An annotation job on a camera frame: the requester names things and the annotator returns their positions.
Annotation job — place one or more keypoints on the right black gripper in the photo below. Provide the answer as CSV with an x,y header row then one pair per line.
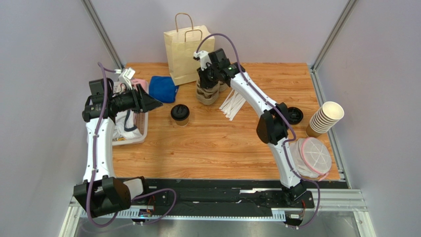
x,y
206,76

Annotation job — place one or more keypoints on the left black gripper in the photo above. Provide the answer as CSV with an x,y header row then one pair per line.
x,y
141,100

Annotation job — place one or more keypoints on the grey pulp cup carrier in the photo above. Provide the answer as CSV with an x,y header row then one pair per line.
x,y
209,96

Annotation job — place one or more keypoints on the black plastic cup lid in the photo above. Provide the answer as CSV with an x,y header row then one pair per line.
x,y
180,112

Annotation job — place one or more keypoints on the brown paper coffee cup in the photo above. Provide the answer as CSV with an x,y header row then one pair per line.
x,y
182,123

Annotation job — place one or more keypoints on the brown paper bag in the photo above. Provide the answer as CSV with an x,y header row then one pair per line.
x,y
181,44

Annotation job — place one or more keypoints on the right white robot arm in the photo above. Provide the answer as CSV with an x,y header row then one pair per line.
x,y
272,128

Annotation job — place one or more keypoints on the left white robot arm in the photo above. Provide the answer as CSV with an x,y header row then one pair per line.
x,y
101,193

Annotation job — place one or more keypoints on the white plastic basket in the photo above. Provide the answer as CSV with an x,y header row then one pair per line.
x,y
140,120

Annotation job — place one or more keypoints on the pink cloth bag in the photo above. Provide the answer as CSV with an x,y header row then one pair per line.
x,y
144,84

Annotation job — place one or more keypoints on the blue folded cloth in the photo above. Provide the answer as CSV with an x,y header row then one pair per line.
x,y
163,89

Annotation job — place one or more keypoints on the white crumpled cloth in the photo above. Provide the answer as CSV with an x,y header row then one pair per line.
x,y
125,126

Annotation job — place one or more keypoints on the bundle of white wrapped straws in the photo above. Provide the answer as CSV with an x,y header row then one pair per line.
x,y
232,104

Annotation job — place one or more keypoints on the spare black cup lid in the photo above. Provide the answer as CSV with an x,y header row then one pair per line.
x,y
295,115

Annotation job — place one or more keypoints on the stack of paper cups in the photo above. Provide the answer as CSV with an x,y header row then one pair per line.
x,y
324,119

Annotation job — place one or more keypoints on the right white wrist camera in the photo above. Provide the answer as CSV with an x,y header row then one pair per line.
x,y
203,58

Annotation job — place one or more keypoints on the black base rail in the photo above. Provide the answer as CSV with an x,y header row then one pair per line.
x,y
222,198

